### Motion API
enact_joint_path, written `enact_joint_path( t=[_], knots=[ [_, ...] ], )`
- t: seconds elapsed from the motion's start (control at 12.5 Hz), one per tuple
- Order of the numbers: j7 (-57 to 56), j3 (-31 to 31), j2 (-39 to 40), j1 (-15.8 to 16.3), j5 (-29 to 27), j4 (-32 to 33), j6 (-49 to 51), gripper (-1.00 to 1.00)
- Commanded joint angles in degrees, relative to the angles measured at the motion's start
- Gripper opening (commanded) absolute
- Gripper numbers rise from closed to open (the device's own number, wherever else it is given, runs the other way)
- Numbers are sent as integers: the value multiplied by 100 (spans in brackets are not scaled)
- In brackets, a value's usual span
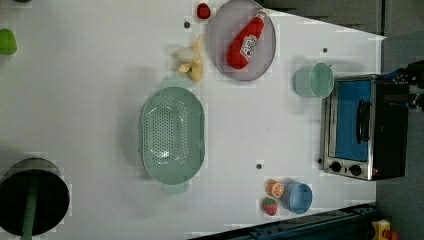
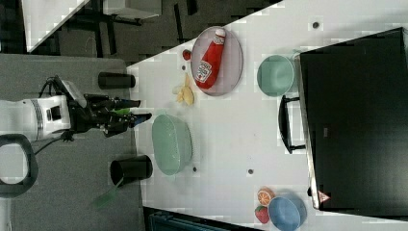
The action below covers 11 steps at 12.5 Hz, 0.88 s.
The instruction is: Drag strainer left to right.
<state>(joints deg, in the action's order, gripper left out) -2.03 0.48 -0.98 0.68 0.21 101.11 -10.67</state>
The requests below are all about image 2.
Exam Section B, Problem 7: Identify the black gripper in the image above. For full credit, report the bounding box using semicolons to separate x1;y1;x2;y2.
65;94;152;138

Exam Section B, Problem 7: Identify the green plastic strainer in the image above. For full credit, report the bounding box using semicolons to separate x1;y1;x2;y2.
152;114;192;176

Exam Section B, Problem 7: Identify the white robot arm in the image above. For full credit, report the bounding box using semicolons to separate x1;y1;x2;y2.
1;95;151;198

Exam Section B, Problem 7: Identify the black cylinder cup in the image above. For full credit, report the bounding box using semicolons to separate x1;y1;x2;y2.
98;72;136;90

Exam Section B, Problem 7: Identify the black cup with spatula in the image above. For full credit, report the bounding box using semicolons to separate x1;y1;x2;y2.
110;155;153;187

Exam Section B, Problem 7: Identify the peeled banana toy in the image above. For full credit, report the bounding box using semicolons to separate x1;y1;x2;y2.
172;73;194;106

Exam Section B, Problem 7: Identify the small red tomato toy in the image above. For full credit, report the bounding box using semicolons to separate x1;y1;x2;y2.
182;49;191;61

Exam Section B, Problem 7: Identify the green spatula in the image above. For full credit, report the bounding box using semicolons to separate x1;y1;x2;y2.
91;179;123;210

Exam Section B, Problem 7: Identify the red ketchup bottle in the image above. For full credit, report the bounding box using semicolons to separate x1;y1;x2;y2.
194;29;226;90

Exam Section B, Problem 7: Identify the green cup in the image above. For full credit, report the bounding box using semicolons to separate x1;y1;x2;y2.
257;55;294;97

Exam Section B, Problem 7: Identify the orange slice toy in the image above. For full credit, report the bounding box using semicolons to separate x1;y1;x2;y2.
257;187;275;206

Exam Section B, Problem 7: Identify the strawberry toy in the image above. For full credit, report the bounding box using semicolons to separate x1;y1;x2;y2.
255;205;269;224

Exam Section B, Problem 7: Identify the blue bowl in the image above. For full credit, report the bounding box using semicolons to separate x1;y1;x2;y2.
268;194;307;231

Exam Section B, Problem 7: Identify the black toaster oven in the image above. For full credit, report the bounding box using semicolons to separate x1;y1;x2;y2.
294;27;408;220

